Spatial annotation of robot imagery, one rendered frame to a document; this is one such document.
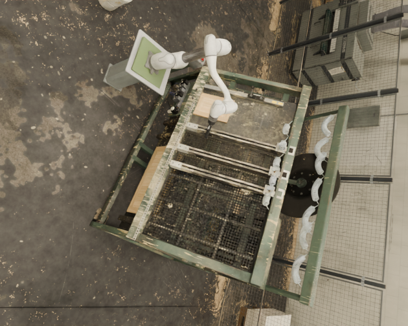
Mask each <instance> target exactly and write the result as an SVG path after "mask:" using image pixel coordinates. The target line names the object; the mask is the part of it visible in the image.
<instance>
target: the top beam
mask: <svg viewBox="0 0 408 326"><path fill-rule="evenodd" d="M311 91H312V87H310V86H306V85H303V87H302V91H301V94H300V97H299V102H298V105H297V109H296V112H295V116H294V119H293V123H292V127H291V131H290V134H289V138H288V142H289V139H290V136H291V132H292V129H293V124H294V121H295V117H296V116H298V118H297V122H296V125H295V130H294V133H293V137H292V140H291V144H290V146H293V147H296V148H295V152H296V149H297V144H298V141H299V137H300V132H301V129H302V125H303V121H304V117H305V114H306V109H307V106H308V101H309V98H310V94H311ZM285 155H286V154H284V157H283V159H282V164H281V167H282V165H283V162H284V158H285ZM294 157H295V153H294V156H292V155H288V156H287V159H286V164H285V166H284V170H286V171H289V175H290V172H291V167H292V164H293V160H294ZM288 180H289V176H288ZM288 180H283V179H281V181H280V186H279V189H282V190H285V192H286V188H287V185H288ZM285 192H284V196H285ZM277 196H279V197H281V196H282V192H281V191H278V193H277ZM284 196H283V199H278V198H276V201H275V205H274V208H273V213H272V214H271V213H270V210H271V206H272V203H273V199H274V197H272V200H271V204H270V207H269V211H268V215H267V219H266V223H265V226H264V231H263V234H262V238H261V241H260V245H259V248H258V252H257V255H256V259H255V264H254V267H253V271H252V275H251V280H250V282H249V284H252V285H254V286H257V287H261V286H262V282H263V278H264V274H265V271H266V266H267V262H268V259H269V254H270V251H271V246H272V243H273V238H274V235H275V230H276V228H277V223H278V218H279V215H280V211H281V207H282V203H283V200H284Z"/></svg>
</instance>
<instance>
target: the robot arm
mask: <svg viewBox="0 0 408 326"><path fill-rule="evenodd" d="M230 51H231V44H230V42H229V41H227V40H226V39H216V38H215V36H214V35H212V34H209V35H207V36H206V37H205V40H204V47H201V48H199V49H196V50H191V51H189V52H183V51H181V52H175V53H169V52H160V53H157V54H153V53H152V52H151V51H148V57H147V60H146V63H145V65H144V66H145V67H146V68H148V69H150V74H153V72H154V73H156V74H158V73H159V70H160V69H182V68H184V67H186V66H187V65H188V63H189V62H191V61H196V60H200V59H202V58H206V61H207V65H208V68H209V72H210V75H211V76H212V79H213V80H214V81H215V82H216V84H217V85H218V87H219V88H220V89H221V90H222V92H223V94H224V100H223V101H221V100H215V101H214V102H213V104H212V106H211V108H210V114H209V117H208V123H209V124H208V128H207V131H206V133H205V137H204V138H206V139H207V138H208V135H209V133H210V130H211V128H212V126H213V125H214V124H215V123H216V122H217V120H218V117H219V116H220V115H222V114H230V113H233V112H235V111H236V110H237V108H238V105H237V103H235V102H234V101H233V100H232V99H231V96H230V93H229V90H228V89H227V87H226V86H225V84H224V83H223V81H222V80H221V78H220V77H219V75H218V73H217V71H216V56H223V55H226V54H228V53H230Z"/></svg>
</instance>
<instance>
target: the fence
mask: <svg viewBox="0 0 408 326"><path fill-rule="evenodd" d="M204 89H206V90H209V91H214V92H219V93H222V94H223V92H222V90H221V89H220V88H219V87H216V86H213V85H207V84H205V86H204ZM228 90H229V89H228ZM229 93H230V96H235V97H239V98H243V99H246V100H252V101H255V102H260V103H264V104H268V105H273V106H276V107H281V108H283V105H284V102H281V103H283V104H282V105H280V104H278V103H279V102H280V101H276V100H271V99H268V98H265V99H264V101H261V100H255V99H252V98H248V97H247V95H248V94H246V93H242V92H238V91H232V90H229ZM272 101H276V102H277V103H272Z"/></svg>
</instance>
